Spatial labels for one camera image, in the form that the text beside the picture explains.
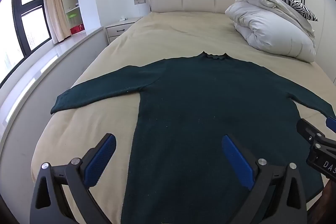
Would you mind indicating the dark green knit sweater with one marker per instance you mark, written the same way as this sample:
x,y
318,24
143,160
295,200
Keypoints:
x,y
189,108

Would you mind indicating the beige curtain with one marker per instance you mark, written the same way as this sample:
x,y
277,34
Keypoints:
x,y
53,1

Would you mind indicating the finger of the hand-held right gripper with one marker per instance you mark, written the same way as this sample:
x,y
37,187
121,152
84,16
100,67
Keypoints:
x,y
307,129
332,124

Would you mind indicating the white window sill ledge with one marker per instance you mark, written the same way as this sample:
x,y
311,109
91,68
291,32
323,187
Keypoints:
x,y
39,74

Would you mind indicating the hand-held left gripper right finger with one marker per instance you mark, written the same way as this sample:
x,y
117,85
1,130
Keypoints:
x,y
236,161

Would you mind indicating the green plastic item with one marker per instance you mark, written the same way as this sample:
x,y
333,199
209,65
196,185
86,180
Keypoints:
x,y
72,15

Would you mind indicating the bed with beige sheet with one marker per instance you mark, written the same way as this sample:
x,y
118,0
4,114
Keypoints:
x,y
170,29

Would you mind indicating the black framed window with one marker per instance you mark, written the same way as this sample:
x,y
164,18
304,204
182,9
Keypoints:
x,y
17,16

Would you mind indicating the wall switch panel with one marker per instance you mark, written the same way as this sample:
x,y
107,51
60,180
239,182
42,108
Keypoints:
x,y
139,1

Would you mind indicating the white nightstand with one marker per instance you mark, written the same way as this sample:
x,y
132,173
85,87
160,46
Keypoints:
x,y
118,28

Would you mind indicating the red box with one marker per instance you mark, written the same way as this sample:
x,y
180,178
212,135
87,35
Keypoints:
x,y
76,29

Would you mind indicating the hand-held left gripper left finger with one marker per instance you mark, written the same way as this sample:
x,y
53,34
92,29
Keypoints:
x,y
101,158

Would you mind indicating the white folded duvet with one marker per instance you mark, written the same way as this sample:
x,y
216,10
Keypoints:
x,y
273,32

